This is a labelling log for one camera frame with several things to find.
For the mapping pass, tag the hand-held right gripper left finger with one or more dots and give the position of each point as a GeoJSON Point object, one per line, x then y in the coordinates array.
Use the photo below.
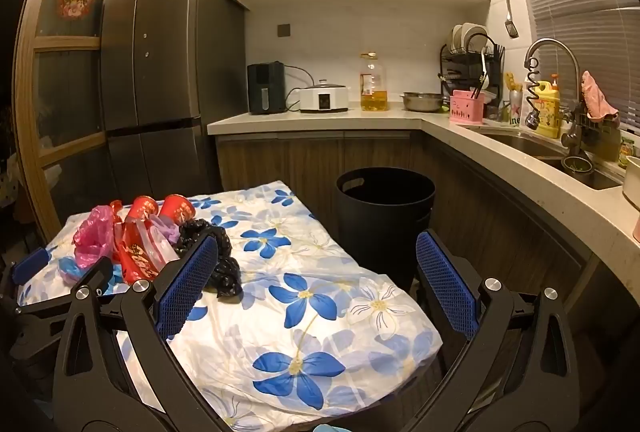
{"type": "Point", "coordinates": [192, 277]}

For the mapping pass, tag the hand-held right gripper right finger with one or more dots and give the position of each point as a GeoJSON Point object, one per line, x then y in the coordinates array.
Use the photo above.
{"type": "Point", "coordinates": [447, 287]}

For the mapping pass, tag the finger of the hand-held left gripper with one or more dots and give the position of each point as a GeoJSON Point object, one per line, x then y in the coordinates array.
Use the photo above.
{"type": "Point", "coordinates": [30, 264]}
{"type": "Point", "coordinates": [100, 269]}

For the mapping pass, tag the blue rubber glove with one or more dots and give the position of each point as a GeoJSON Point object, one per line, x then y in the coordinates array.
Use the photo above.
{"type": "Point", "coordinates": [70, 269]}

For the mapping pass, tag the black plastic bag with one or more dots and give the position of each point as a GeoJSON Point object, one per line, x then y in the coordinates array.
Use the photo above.
{"type": "Point", "coordinates": [222, 262]}

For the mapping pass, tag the red plastic bag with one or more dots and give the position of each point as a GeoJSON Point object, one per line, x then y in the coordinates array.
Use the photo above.
{"type": "Point", "coordinates": [135, 257]}

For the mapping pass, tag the red paper cup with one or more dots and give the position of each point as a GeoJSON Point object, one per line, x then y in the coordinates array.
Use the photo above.
{"type": "Point", "coordinates": [177, 209]}
{"type": "Point", "coordinates": [141, 209]}

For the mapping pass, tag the black trash bin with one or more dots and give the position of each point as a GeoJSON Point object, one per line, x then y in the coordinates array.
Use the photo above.
{"type": "Point", "coordinates": [385, 212]}

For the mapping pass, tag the blue floral blanket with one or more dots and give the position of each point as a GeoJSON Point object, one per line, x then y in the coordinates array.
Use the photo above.
{"type": "Point", "coordinates": [310, 262]}

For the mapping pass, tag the wooden glass door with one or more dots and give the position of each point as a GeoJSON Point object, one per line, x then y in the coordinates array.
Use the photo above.
{"type": "Point", "coordinates": [65, 112]}

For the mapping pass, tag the steel sink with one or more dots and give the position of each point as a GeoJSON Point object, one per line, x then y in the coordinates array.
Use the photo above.
{"type": "Point", "coordinates": [530, 145]}

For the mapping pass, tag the pink utensil holder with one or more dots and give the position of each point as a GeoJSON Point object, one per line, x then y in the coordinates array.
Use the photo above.
{"type": "Point", "coordinates": [466, 110]}

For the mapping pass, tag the sink strainer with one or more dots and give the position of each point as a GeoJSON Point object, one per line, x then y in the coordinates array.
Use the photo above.
{"type": "Point", "coordinates": [579, 165]}

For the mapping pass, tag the steel bowl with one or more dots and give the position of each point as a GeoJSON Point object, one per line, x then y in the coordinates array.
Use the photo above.
{"type": "Point", "coordinates": [424, 102]}

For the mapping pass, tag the green beer can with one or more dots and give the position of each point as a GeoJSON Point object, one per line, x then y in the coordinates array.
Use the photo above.
{"type": "Point", "coordinates": [515, 110]}

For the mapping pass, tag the black chopsticks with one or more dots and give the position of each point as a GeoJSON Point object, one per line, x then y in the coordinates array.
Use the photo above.
{"type": "Point", "coordinates": [479, 87]}

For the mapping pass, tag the black air fryer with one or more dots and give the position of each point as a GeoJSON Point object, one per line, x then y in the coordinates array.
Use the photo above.
{"type": "Point", "coordinates": [265, 87]}

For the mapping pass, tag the yellow detergent bottle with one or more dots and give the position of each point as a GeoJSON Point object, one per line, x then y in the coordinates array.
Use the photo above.
{"type": "Point", "coordinates": [552, 112]}

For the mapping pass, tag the coiled faucet sprayer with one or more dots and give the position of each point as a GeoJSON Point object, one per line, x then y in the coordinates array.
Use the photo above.
{"type": "Point", "coordinates": [536, 97]}

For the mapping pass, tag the white container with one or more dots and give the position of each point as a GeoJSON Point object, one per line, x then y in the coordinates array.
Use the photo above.
{"type": "Point", "coordinates": [632, 184]}

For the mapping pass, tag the black dish rack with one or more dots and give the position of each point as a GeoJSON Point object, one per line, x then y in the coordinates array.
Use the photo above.
{"type": "Point", "coordinates": [447, 72]}

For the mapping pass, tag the yellow scrubber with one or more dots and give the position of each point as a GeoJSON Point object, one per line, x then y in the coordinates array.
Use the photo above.
{"type": "Point", "coordinates": [512, 81]}

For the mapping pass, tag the grey refrigerator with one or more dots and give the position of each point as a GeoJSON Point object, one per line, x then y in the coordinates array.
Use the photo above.
{"type": "Point", "coordinates": [165, 62]}

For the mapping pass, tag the cooking oil bottle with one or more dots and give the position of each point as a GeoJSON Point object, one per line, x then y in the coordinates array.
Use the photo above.
{"type": "Point", "coordinates": [373, 82]}

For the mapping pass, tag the white slow cooker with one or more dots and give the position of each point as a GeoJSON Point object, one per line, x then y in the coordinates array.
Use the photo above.
{"type": "Point", "coordinates": [324, 100]}

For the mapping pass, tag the green label jar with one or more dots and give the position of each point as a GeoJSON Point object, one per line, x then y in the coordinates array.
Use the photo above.
{"type": "Point", "coordinates": [626, 155]}

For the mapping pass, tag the pink cloth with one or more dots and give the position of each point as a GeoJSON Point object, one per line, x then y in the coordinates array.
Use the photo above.
{"type": "Point", "coordinates": [597, 100]}

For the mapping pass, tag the steel faucet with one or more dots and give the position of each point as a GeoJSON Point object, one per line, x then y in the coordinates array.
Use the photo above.
{"type": "Point", "coordinates": [567, 57]}

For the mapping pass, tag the hanging slotted spatula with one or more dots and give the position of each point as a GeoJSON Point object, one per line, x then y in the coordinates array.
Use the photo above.
{"type": "Point", "coordinates": [510, 22]}

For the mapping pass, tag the dark wall socket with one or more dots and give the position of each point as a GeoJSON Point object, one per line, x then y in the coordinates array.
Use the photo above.
{"type": "Point", "coordinates": [283, 30]}

